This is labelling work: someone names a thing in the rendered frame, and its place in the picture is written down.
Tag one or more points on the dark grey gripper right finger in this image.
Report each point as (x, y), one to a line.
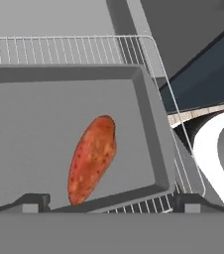
(193, 200)

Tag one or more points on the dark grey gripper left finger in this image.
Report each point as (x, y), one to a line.
(34, 200)

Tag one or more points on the orange sweet potato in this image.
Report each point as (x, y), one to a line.
(92, 155)

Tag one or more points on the dark glass oven door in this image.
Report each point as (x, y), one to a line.
(209, 76)

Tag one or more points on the grey oven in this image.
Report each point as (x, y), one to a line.
(51, 16)

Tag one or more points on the white and black round thing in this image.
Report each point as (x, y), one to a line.
(206, 155)

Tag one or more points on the grey baking tray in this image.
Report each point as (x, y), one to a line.
(34, 132)

